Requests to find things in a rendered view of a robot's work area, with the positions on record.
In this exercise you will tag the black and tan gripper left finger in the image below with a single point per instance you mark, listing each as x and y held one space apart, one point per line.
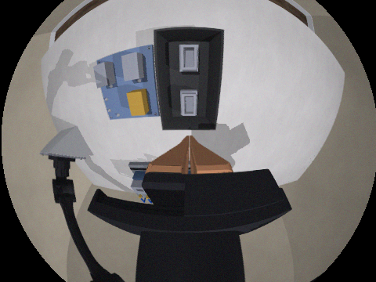
174 160

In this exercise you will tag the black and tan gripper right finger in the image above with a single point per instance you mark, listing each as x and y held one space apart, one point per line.
204 161

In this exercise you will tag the yellow block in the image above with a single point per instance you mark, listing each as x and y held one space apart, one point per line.
138 102

